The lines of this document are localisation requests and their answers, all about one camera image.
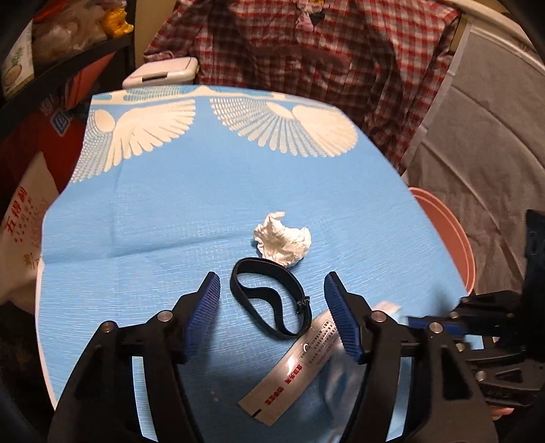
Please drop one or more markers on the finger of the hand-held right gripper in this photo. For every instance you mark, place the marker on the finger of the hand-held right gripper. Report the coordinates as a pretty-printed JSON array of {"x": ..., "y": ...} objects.
[
  {"x": 443, "y": 327},
  {"x": 489, "y": 302}
]

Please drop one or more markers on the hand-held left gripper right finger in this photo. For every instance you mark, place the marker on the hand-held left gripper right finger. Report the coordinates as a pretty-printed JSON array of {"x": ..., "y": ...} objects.
[{"x": 340, "y": 319}]

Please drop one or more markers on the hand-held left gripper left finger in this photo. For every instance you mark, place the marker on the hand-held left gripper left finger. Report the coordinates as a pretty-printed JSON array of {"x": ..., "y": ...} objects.
[{"x": 204, "y": 317}]

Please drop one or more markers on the pink plastic basin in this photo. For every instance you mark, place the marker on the pink plastic basin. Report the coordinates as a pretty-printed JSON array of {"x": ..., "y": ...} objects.
[{"x": 451, "y": 247}]

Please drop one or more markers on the clear packet with blue mask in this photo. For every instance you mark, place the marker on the clear packet with blue mask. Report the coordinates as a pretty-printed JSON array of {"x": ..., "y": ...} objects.
[{"x": 293, "y": 370}]

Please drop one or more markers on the person's right hand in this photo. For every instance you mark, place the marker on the person's right hand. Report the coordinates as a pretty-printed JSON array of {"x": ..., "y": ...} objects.
[{"x": 502, "y": 412}]

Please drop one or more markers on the black elastic band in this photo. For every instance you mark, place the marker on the black elastic band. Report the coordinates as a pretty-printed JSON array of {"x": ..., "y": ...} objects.
[{"x": 303, "y": 304}]

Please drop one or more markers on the crumpled white tissue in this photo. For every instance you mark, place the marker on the crumpled white tissue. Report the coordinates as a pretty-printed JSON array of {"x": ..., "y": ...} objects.
[{"x": 283, "y": 243}]

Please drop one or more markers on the blue tablecloth with white print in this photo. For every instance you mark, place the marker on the blue tablecloth with white print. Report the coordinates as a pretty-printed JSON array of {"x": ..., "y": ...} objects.
[{"x": 170, "y": 213}]

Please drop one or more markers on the grey cloth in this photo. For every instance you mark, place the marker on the grey cloth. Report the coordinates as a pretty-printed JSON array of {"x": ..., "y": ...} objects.
[{"x": 489, "y": 149}]

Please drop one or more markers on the white sack with red print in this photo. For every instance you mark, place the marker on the white sack with red print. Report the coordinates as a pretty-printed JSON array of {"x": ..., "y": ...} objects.
[{"x": 21, "y": 238}]

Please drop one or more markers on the white lidded bin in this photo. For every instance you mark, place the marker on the white lidded bin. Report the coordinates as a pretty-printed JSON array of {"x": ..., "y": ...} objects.
[{"x": 162, "y": 70}]

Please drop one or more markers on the black shelf rack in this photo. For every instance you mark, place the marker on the black shelf rack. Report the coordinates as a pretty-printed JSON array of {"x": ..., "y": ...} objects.
[{"x": 130, "y": 55}]

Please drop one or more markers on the red plaid shirt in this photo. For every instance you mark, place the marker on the red plaid shirt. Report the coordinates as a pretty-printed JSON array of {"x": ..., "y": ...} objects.
[{"x": 276, "y": 51}]

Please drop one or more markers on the golden figurine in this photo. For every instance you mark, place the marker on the golden figurine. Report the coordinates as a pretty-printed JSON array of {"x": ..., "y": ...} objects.
[{"x": 115, "y": 23}]

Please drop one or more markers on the white printed carton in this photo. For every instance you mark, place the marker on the white printed carton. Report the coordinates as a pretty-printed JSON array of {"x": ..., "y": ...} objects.
[{"x": 17, "y": 68}]

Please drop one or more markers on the clear plastic bags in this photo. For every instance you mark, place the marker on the clear plastic bags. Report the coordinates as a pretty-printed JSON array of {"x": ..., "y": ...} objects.
[{"x": 68, "y": 34}]

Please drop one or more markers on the white frame bar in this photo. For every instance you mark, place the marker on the white frame bar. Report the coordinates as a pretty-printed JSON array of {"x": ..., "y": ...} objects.
[{"x": 498, "y": 21}]

